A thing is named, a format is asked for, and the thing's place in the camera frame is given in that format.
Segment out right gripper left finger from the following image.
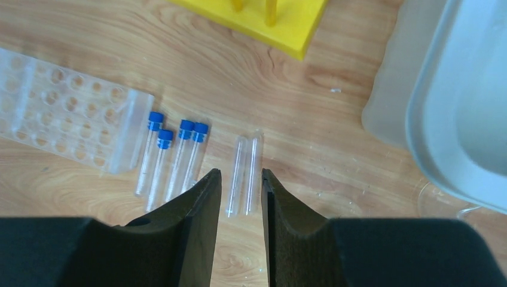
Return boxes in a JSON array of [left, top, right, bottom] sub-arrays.
[[1, 169, 222, 286]]

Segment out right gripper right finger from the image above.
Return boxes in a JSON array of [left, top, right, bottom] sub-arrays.
[[262, 169, 506, 286]]

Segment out clear glass test tube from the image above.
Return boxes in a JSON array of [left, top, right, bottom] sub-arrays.
[[243, 130, 264, 216], [225, 136, 248, 218]]

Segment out glass beaker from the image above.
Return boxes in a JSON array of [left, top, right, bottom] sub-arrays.
[[417, 182, 481, 219]]

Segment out blue capped tube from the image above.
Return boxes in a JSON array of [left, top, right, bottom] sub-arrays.
[[164, 120, 194, 203], [145, 129, 173, 212], [135, 111, 164, 197], [181, 122, 209, 193]]

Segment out clear plastic tube rack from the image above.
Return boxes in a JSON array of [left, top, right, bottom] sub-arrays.
[[1, 49, 154, 174]]

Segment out grey plastic bin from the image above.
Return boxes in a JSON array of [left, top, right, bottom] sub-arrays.
[[361, 1, 506, 213]]

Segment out yellow test tube rack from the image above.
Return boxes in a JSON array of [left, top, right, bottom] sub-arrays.
[[173, 0, 328, 60]]

